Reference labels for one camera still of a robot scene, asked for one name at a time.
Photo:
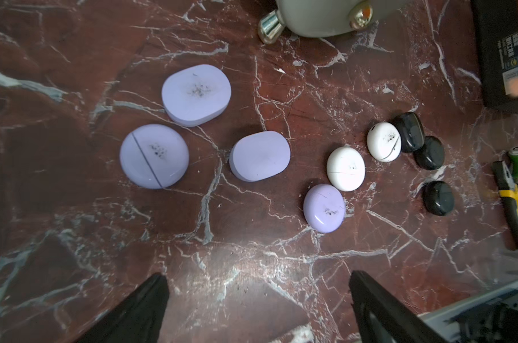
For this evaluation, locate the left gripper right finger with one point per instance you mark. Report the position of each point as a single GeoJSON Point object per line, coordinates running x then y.
{"type": "Point", "coordinates": [381, 317]}

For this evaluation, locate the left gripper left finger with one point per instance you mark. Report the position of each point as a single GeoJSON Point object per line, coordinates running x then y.
{"type": "Point", "coordinates": [138, 318]}

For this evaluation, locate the purple round earphone case lower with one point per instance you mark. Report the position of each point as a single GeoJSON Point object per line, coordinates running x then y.
{"type": "Point", "coordinates": [324, 208]}

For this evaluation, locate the purple round earphone case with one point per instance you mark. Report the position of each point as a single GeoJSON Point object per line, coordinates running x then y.
{"type": "Point", "coordinates": [324, 208]}
{"type": "Point", "coordinates": [154, 156]}

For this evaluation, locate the black round earphone case lower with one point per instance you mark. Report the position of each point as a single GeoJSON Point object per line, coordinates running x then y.
{"type": "Point", "coordinates": [438, 198]}

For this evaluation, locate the black round earphone case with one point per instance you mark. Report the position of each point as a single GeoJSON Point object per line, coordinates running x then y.
{"type": "Point", "coordinates": [431, 155]}
{"type": "Point", "coordinates": [438, 198]}

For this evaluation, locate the white round earphone case left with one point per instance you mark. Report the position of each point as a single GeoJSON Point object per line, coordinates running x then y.
{"type": "Point", "coordinates": [346, 169]}

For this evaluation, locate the white round earphone case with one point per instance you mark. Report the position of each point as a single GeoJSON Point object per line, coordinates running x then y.
{"type": "Point", "coordinates": [346, 169]}
{"type": "Point", "coordinates": [384, 142]}

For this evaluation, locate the black round earphone case upper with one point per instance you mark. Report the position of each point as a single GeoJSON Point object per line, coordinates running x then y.
{"type": "Point", "coordinates": [431, 155]}

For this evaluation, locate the white round earphone case upper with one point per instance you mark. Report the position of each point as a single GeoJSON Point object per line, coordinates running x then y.
{"type": "Point", "coordinates": [384, 142]}

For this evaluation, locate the purple round earphone case left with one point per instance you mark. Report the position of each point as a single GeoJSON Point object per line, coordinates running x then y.
{"type": "Point", "coordinates": [154, 156]}

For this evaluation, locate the purple earphone case middle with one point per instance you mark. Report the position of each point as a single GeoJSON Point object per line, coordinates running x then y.
{"type": "Point", "coordinates": [260, 156]}

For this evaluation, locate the purple earphone case upper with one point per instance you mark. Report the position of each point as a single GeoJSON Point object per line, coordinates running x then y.
{"type": "Point", "coordinates": [196, 95]}

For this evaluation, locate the yellow black toolbox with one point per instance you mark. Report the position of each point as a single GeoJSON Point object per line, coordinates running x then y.
{"type": "Point", "coordinates": [496, 34]}

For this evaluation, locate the aluminium front rail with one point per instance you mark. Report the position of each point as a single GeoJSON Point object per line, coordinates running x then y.
{"type": "Point", "coordinates": [488, 317]}

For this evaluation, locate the yellow handled pliers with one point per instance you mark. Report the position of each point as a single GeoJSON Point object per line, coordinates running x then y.
{"type": "Point", "coordinates": [508, 192]}

